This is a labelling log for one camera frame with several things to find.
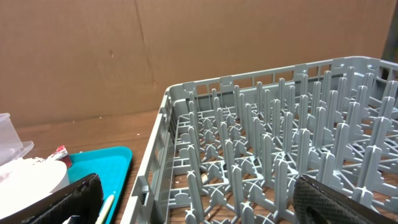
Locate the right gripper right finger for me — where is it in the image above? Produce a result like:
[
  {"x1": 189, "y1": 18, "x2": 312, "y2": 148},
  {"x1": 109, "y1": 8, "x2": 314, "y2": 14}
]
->
[{"x1": 293, "y1": 175, "x2": 397, "y2": 224}]

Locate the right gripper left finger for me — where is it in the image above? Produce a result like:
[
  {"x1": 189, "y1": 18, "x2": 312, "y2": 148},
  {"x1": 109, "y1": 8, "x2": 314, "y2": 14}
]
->
[{"x1": 1, "y1": 173, "x2": 104, "y2": 224}]

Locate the grey dishwasher rack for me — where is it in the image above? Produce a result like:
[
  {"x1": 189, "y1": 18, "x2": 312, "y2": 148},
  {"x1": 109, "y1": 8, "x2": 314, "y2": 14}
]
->
[{"x1": 121, "y1": 56, "x2": 397, "y2": 223}]

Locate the yellow plastic spoon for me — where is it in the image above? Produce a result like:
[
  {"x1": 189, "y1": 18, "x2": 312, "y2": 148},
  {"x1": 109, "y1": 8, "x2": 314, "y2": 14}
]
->
[{"x1": 95, "y1": 194, "x2": 114, "y2": 224}]

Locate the teal plastic serving tray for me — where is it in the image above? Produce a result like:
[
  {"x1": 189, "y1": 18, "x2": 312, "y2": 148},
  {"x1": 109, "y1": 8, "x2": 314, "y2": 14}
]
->
[{"x1": 67, "y1": 146, "x2": 133, "y2": 224}]

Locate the red foil snack wrapper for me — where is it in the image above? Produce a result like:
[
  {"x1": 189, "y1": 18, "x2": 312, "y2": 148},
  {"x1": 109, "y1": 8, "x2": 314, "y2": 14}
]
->
[{"x1": 46, "y1": 145, "x2": 72, "y2": 169}]

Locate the medium white plate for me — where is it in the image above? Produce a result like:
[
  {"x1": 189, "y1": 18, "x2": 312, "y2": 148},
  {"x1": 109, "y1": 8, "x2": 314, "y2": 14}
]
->
[{"x1": 1, "y1": 158, "x2": 70, "y2": 218}]

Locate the clear plastic bin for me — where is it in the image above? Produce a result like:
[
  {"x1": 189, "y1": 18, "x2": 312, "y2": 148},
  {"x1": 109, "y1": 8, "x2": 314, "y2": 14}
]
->
[{"x1": 0, "y1": 113, "x2": 34, "y2": 165}]

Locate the brown cardboard backdrop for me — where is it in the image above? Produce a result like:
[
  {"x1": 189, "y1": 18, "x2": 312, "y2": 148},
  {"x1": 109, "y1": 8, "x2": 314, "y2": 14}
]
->
[{"x1": 1, "y1": 0, "x2": 396, "y2": 126}]

